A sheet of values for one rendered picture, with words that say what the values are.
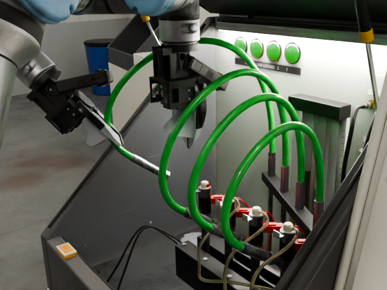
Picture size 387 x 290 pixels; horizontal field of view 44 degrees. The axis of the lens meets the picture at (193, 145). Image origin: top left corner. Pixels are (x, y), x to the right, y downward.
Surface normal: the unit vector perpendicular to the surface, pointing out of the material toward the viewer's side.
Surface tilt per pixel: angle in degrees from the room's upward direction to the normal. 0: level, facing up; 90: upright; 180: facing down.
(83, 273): 0
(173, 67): 90
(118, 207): 90
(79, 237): 90
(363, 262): 76
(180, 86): 90
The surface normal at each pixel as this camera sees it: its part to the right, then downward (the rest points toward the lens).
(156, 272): -0.02, -0.95
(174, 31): -0.18, 0.33
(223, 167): -0.81, 0.21
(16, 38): 0.57, 0.72
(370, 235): -0.79, -0.03
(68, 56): 0.64, 0.23
